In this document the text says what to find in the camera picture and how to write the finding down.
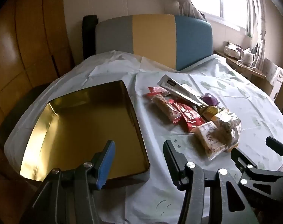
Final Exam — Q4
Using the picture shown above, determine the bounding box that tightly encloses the orange cracker packet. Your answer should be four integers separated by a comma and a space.
195, 121, 230, 161

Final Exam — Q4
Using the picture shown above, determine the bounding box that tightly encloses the wooden side table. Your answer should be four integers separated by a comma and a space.
214, 50, 276, 98

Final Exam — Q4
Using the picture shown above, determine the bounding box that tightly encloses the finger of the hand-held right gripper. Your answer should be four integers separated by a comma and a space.
230, 147, 283, 206
266, 136, 283, 175

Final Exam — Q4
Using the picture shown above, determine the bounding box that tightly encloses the white patterned carton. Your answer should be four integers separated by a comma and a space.
264, 58, 283, 103

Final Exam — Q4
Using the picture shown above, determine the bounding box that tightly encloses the clear red-ended peanut bar packet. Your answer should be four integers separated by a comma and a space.
146, 86, 183, 124

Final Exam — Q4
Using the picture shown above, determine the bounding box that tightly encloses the window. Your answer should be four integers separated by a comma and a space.
191, 0, 254, 32

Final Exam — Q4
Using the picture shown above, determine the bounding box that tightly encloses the purple snack packet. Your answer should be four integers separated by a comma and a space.
200, 93, 219, 106

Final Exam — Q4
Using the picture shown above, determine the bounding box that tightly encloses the clear bag of brown snacks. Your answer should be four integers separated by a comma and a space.
213, 111, 242, 152

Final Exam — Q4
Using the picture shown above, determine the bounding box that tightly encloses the white tissue box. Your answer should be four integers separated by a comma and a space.
224, 41, 243, 57

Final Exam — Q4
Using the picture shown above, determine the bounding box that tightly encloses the white teapot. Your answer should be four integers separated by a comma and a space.
240, 48, 256, 67

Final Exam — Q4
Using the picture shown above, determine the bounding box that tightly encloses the black rolled mat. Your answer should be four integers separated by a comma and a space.
82, 15, 99, 60

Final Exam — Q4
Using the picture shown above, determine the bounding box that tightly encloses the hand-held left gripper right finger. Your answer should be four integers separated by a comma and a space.
163, 140, 260, 224

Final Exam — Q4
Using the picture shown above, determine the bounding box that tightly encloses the white plastic tablecloth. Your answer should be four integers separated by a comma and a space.
4, 50, 283, 224

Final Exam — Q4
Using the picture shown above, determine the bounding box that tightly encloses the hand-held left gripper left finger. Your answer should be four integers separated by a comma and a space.
25, 140, 116, 224

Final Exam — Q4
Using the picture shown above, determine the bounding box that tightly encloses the wooden wardrobe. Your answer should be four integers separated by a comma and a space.
0, 0, 86, 224

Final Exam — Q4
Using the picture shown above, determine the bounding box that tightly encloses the yellow snack packet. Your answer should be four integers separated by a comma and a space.
200, 105, 226, 120

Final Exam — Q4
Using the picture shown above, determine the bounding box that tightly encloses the grey yellow blue chair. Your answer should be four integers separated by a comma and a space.
95, 14, 213, 71

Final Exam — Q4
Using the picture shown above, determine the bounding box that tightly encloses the patterned curtain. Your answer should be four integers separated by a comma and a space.
250, 0, 269, 71
171, 0, 207, 20

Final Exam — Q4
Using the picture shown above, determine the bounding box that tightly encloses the gold tin box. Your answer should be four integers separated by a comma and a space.
20, 80, 151, 182

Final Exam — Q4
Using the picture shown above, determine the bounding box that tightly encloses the red patterned snack packet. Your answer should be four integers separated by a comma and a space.
173, 100, 206, 133

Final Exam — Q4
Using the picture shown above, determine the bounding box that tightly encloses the long silver snack packet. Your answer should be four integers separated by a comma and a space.
157, 75, 208, 108

